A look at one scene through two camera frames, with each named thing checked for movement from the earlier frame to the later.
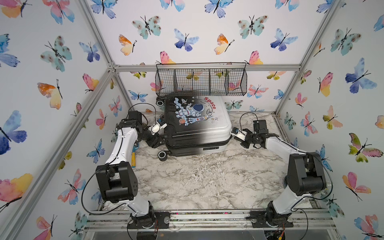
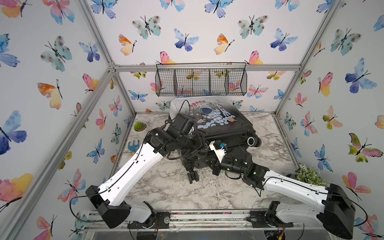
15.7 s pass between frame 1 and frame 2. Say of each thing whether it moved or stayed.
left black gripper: moved
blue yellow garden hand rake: stayed
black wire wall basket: stayed
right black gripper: moved
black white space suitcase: moved
